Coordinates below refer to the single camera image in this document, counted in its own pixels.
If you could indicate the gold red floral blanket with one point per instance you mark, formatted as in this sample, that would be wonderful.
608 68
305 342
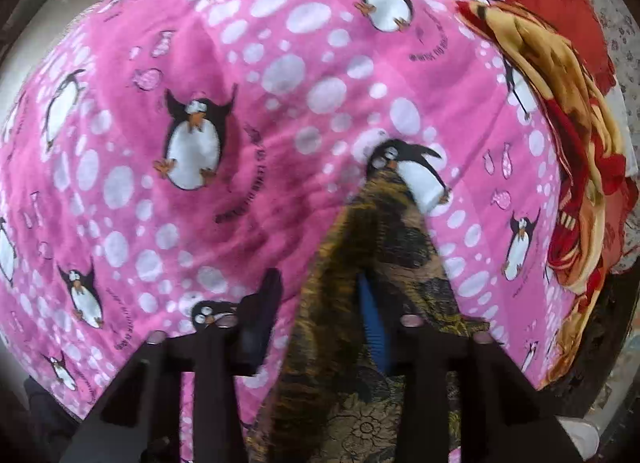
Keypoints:
575 108

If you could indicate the olive black patterned cloth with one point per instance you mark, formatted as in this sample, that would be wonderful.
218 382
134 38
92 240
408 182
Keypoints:
350 243

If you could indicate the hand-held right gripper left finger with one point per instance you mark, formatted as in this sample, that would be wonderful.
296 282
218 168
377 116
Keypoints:
260 323

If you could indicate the white object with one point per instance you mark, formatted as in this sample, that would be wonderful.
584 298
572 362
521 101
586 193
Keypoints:
580 438

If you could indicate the pink penguin print blanket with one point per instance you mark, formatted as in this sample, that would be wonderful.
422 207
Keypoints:
280 108

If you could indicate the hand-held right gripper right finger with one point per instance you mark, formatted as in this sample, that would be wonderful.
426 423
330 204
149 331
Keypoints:
372 323

